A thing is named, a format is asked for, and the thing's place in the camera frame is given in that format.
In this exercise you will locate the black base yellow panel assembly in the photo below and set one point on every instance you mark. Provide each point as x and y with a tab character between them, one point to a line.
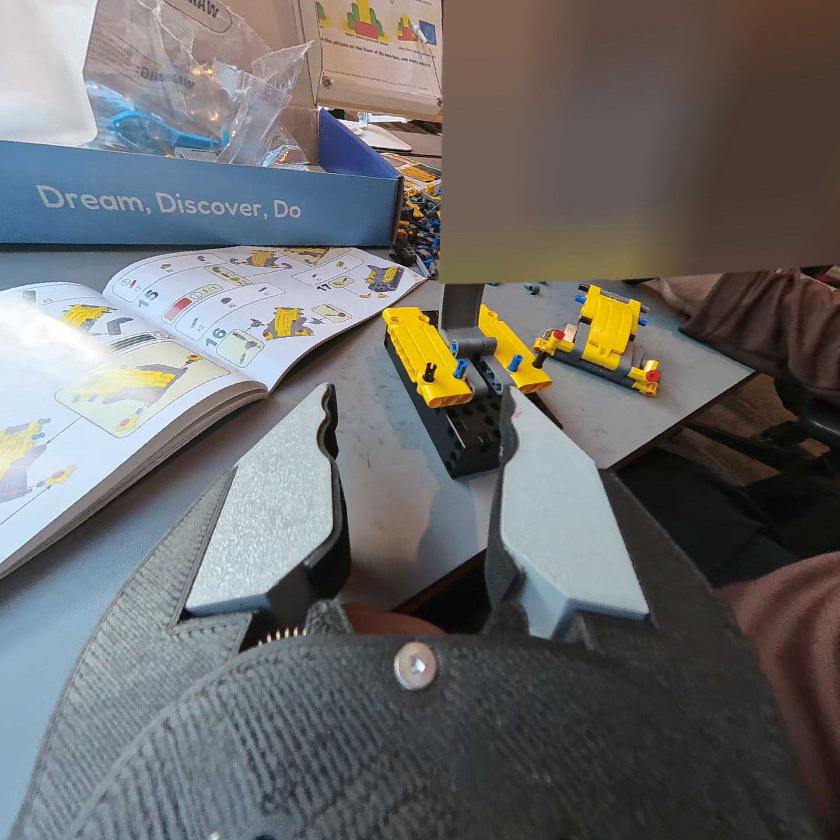
426	354

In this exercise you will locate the person's right forearm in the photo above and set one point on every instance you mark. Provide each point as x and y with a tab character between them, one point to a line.
774	321

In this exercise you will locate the printed building-blocks poster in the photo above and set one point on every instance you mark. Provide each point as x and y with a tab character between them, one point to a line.
374	46

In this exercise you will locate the yellow panel vehicle assembly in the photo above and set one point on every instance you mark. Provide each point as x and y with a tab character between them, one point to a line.
607	328

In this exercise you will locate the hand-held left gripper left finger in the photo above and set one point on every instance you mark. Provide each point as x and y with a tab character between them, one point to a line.
269	518

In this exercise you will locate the open instruction booklet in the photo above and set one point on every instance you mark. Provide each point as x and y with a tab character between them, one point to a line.
164	328

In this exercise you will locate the grey desk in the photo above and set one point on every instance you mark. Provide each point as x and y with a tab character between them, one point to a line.
623	420

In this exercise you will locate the cardboard kit box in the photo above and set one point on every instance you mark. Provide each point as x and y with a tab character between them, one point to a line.
164	203

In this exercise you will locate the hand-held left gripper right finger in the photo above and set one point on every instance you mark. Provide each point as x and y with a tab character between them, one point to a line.
564	531

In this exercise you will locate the white flat device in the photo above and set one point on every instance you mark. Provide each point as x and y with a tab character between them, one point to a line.
387	138

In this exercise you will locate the crumpled clear plastic bags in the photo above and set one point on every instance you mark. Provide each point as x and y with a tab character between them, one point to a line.
197	85

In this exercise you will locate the pile of small building pieces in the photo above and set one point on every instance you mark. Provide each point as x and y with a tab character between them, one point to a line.
417	223

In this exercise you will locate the yellow black sticker sheet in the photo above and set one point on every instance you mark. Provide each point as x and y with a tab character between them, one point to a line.
413	169

